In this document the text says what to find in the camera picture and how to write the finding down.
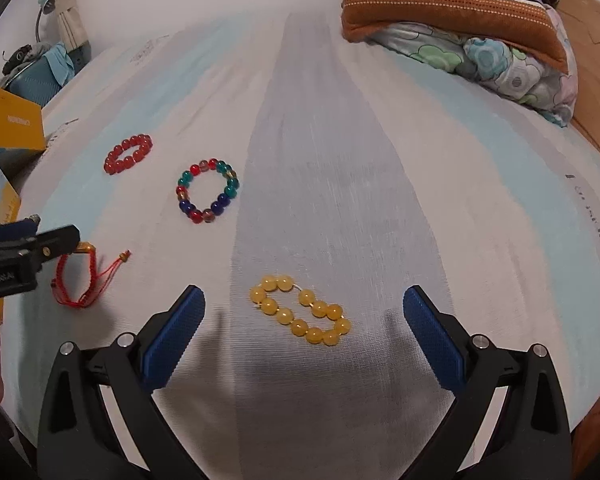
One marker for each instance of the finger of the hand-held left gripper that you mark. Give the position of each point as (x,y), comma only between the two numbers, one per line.
(55,240)
(7,230)

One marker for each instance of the light blue cloth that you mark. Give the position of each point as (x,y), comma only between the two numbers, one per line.
(60,60)

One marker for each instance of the floral quilt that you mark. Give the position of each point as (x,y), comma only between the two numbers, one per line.
(500,65)

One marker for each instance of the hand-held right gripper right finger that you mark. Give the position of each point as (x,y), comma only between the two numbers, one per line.
(432,345)

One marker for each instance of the teal desk lamp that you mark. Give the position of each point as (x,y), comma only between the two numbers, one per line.
(46,5)

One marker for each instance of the blue suitcase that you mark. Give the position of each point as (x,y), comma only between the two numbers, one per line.
(30,82)

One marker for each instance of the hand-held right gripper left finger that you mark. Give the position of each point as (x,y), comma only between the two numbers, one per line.
(175,340)

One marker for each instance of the beige curtain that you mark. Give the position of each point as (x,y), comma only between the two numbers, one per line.
(70,5)

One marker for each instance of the white cardboard box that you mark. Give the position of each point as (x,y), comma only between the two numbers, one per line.
(17,125)

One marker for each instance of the stack of folded textiles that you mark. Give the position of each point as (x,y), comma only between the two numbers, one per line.
(455,7)

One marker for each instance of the wooden bed frame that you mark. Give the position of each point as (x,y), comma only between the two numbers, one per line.
(592,60)

